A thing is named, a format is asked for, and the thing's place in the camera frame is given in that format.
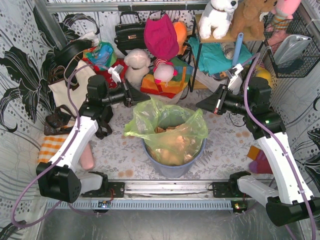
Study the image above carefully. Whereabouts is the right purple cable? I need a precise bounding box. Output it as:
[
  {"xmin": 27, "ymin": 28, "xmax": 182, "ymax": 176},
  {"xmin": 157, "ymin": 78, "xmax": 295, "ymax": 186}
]
[{"xmin": 241, "ymin": 52, "xmax": 317, "ymax": 240}]

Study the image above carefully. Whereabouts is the crumpled brown paper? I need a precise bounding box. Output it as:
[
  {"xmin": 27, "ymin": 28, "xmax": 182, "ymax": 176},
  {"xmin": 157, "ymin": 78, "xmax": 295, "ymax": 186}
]
[{"xmin": 154, "ymin": 126, "xmax": 178, "ymax": 134}]

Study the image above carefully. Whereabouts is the colourful printed bag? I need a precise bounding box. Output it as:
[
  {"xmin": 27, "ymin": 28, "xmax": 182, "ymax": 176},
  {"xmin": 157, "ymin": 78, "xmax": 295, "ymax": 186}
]
[{"xmin": 82, "ymin": 41, "xmax": 117, "ymax": 71}]

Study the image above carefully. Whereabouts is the green plastic trash bag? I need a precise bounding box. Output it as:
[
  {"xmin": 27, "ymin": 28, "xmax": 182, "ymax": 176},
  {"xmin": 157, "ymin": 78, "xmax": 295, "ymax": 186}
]
[{"xmin": 124, "ymin": 98, "xmax": 209, "ymax": 167}]

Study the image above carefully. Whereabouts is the brown teddy bear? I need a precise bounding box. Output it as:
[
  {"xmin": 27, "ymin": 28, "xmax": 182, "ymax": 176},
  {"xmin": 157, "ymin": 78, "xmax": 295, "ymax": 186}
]
[{"xmin": 230, "ymin": 0, "xmax": 278, "ymax": 39}]

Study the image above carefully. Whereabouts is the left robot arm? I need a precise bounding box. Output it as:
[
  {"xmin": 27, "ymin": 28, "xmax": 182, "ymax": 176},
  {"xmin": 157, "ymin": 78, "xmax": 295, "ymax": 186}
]
[{"xmin": 36, "ymin": 75, "xmax": 150, "ymax": 203}]

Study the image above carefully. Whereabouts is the blue trash bin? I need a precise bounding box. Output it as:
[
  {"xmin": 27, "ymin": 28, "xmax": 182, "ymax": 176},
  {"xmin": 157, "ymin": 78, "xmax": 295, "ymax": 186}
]
[{"xmin": 141, "ymin": 137, "xmax": 207, "ymax": 179}]

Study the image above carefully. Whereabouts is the blue floor sweeper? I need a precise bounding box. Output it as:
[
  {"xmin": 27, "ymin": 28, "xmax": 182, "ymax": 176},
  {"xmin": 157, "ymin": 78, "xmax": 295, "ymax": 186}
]
[{"xmin": 232, "ymin": 32, "xmax": 244, "ymax": 67}]

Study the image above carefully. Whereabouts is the orange plush toy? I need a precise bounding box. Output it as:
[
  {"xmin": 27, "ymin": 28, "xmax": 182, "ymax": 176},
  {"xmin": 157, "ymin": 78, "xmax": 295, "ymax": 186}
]
[{"xmin": 173, "ymin": 21, "xmax": 188, "ymax": 55}]

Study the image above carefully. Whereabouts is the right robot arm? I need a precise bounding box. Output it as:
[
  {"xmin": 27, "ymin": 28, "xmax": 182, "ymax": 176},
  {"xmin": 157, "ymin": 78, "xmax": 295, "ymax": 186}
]
[{"xmin": 196, "ymin": 77, "xmax": 320, "ymax": 227}]

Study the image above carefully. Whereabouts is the black wire basket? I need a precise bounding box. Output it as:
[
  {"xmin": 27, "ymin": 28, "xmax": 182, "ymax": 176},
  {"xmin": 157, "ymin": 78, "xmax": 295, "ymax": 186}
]
[{"xmin": 264, "ymin": 12, "xmax": 320, "ymax": 78}]

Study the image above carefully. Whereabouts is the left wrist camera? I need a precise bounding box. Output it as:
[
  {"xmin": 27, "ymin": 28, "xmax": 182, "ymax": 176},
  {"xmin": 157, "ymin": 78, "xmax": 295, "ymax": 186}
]
[{"xmin": 108, "ymin": 64, "xmax": 124, "ymax": 84}]

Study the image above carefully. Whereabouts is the rainbow striped cloth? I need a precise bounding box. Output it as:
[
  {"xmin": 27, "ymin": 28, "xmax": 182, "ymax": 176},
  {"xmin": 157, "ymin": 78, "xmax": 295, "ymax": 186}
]
[{"xmin": 140, "ymin": 57, "xmax": 194, "ymax": 99}]

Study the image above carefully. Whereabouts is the silver foil pouch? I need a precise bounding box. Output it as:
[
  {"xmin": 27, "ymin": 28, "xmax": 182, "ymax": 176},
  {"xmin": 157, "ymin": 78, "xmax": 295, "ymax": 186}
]
[{"xmin": 273, "ymin": 34, "xmax": 312, "ymax": 65}]

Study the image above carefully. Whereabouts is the yellow plush duck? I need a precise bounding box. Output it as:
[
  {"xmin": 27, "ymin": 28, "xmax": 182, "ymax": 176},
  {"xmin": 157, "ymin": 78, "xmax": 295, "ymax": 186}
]
[{"xmin": 254, "ymin": 64, "xmax": 272, "ymax": 87}]

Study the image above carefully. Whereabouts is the black metal shelf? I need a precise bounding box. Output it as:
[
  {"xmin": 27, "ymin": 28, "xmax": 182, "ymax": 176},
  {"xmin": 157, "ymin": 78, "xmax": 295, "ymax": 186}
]
[{"xmin": 188, "ymin": 14, "xmax": 265, "ymax": 92}]

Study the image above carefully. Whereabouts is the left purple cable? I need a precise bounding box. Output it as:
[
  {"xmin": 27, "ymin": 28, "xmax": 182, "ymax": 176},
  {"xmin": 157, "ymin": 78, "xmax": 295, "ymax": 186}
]
[{"xmin": 11, "ymin": 63, "xmax": 111, "ymax": 228}]

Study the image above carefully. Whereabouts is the white plush dog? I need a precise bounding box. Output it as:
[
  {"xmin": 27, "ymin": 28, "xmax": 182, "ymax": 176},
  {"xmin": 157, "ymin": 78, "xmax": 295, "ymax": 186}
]
[{"xmin": 198, "ymin": 0, "xmax": 238, "ymax": 40}]

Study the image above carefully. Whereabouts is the striped colourful sock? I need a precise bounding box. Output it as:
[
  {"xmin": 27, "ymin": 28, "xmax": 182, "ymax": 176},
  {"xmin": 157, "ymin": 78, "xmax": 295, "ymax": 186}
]
[{"xmin": 247, "ymin": 145, "xmax": 273, "ymax": 174}]

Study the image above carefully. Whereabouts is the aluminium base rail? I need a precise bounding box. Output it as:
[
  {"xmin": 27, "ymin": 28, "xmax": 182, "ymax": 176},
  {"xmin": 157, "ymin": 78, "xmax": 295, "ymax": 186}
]
[{"xmin": 37, "ymin": 178, "xmax": 305, "ymax": 201}]

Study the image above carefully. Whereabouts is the white plush sheep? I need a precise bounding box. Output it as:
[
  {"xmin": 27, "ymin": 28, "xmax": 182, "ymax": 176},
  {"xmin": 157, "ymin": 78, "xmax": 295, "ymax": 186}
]
[{"xmin": 124, "ymin": 48, "xmax": 151, "ymax": 85}]

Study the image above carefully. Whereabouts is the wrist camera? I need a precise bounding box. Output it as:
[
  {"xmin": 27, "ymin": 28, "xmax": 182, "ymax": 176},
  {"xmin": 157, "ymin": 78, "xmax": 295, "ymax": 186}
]
[
  {"xmin": 226, "ymin": 63, "xmax": 244, "ymax": 91},
  {"xmin": 108, "ymin": 64, "xmax": 124, "ymax": 84}
]

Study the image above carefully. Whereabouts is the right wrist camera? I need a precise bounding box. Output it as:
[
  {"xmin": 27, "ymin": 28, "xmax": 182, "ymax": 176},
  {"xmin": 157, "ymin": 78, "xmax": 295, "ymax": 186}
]
[{"xmin": 226, "ymin": 63, "xmax": 244, "ymax": 91}]

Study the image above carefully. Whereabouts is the pink white plush toy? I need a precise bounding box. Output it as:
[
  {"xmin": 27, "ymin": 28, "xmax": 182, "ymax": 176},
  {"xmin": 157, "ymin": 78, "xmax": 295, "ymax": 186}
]
[{"xmin": 153, "ymin": 58, "xmax": 178, "ymax": 84}]

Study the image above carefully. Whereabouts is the brown patterned bag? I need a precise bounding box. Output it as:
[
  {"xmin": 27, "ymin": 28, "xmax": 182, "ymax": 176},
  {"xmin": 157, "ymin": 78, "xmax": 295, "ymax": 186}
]
[{"xmin": 44, "ymin": 104, "xmax": 113, "ymax": 140}]

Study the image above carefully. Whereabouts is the black leather handbag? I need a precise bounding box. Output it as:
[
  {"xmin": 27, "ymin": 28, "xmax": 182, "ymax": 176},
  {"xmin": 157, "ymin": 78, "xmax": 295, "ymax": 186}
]
[{"xmin": 114, "ymin": 11, "xmax": 147, "ymax": 56}]

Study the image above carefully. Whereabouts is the red cloth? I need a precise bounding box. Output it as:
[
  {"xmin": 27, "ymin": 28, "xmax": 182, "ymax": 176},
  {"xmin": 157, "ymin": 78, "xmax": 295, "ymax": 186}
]
[{"xmin": 96, "ymin": 58, "xmax": 129, "ymax": 90}]

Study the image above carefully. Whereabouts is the purple cable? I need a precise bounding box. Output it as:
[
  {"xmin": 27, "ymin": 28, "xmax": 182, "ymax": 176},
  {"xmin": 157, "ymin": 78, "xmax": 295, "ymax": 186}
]
[
  {"xmin": 241, "ymin": 52, "xmax": 317, "ymax": 240},
  {"xmin": 11, "ymin": 63, "xmax": 111, "ymax": 228}
]

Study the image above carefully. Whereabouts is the white canvas tote bag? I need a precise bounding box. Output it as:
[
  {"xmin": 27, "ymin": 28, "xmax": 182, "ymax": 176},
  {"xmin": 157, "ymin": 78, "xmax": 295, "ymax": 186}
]
[{"xmin": 48, "ymin": 60, "xmax": 98, "ymax": 116}]

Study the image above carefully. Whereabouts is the orange checkered towel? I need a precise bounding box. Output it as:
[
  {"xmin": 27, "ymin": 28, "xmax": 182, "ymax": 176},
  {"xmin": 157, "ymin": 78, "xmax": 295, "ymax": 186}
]
[{"xmin": 37, "ymin": 134, "xmax": 68, "ymax": 163}]

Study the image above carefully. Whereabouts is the teal folded cloth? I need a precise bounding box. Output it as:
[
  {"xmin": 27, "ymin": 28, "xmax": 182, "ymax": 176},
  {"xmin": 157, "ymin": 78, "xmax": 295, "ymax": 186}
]
[{"xmin": 188, "ymin": 37, "xmax": 253, "ymax": 75}]

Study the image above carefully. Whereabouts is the black round hat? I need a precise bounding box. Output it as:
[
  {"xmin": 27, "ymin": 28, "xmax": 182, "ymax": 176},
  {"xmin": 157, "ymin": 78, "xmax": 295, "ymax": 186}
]
[{"xmin": 54, "ymin": 39, "xmax": 94, "ymax": 67}]

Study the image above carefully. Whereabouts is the pink glasses case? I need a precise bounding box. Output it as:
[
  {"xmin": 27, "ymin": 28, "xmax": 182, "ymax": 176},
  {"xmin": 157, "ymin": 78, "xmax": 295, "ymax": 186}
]
[{"xmin": 79, "ymin": 143, "xmax": 95, "ymax": 170}]

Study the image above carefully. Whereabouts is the magenta cloth bag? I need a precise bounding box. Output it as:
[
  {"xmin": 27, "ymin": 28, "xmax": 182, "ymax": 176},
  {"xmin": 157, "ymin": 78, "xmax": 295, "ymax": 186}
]
[{"xmin": 144, "ymin": 13, "xmax": 179, "ymax": 60}]

